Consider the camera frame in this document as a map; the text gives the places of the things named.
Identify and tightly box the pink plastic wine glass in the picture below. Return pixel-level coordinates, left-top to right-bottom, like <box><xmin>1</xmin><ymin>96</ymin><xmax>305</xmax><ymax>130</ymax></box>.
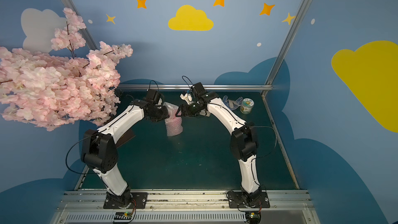
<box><xmin>165</xmin><ymin>118</ymin><xmax>183</xmax><ymax>136</ymax></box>

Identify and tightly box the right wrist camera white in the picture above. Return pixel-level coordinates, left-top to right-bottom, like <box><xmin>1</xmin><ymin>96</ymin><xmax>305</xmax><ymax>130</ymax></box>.
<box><xmin>180</xmin><ymin>91</ymin><xmax>194</xmax><ymax>104</ymax></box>

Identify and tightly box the right controller board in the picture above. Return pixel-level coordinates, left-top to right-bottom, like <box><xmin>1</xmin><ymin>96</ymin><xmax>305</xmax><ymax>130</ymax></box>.
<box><xmin>245</xmin><ymin>212</ymin><xmax>261</xmax><ymax>224</ymax></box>

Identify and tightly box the pink cherry blossom tree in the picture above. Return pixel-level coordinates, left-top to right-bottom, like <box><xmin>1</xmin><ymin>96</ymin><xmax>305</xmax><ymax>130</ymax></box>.
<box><xmin>0</xmin><ymin>7</ymin><xmax>134</xmax><ymax>139</ymax></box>

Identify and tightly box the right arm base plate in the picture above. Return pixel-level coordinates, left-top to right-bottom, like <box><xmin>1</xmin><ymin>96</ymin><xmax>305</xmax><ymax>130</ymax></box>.
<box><xmin>226</xmin><ymin>190</ymin><xmax>271</xmax><ymax>208</ymax></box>

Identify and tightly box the controller board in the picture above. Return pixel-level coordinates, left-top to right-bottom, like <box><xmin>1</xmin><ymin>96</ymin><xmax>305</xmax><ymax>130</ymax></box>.
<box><xmin>113</xmin><ymin>212</ymin><xmax>133</xmax><ymax>224</ymax></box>
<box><xmin>245</xmin><ymin>212</ymin><xmax>261</xmax><ymax>224</ymax></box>

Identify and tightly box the blue white work glove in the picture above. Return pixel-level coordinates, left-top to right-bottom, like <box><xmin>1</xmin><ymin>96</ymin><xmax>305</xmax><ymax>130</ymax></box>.
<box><xmin>222</xmin><ymin>95</ymin><xmax>243</xmax><ymax>111</ymax></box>

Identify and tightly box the left controller board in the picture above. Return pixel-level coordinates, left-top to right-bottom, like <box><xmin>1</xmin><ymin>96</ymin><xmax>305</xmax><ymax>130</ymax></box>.
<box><xmin>113</xmin><ymin>212</ymin><xmax>133</xmax><ymax>224</ymax></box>

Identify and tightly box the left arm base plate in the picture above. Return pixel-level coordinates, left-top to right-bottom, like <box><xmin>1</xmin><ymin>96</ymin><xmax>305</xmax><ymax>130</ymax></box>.
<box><xmin>103</xmin><ymin>192</ymin><xmax>148</xmax><ymax>209</ymax></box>

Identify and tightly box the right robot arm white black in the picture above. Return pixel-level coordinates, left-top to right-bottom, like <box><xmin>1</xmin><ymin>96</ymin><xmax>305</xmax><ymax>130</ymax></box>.
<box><xmin>176</xmin><ymin>83</ymin><xmax>262</xmax><ymax>207</ymax></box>

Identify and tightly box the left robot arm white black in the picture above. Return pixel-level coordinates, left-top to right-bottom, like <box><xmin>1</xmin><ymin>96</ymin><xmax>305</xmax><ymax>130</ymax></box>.
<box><xmin>81</xmin><ymin>89</ymin><xmax>169</xmax><ymax>209</ymax></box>

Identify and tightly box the green label tape roll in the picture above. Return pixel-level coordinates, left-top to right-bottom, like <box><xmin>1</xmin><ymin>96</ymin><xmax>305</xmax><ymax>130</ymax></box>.
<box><xmin>240</xmin><ymin>98</ymin><xmax>255</xmax><ymax>115</ymax></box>

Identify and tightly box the aluminium rail frame front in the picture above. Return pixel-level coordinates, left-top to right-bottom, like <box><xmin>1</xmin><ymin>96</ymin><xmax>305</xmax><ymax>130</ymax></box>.
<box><xmin>51</xmin><ymin>190</ymin><xmax>320</xmax><ymax>224</ymax></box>

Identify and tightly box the bubble wrap sheet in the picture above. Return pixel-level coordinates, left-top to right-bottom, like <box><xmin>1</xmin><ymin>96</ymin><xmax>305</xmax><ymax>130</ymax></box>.
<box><xmin>164</xmin><ymin>102</ymin><xmax>183</xmax><ymax>137</ymax></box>

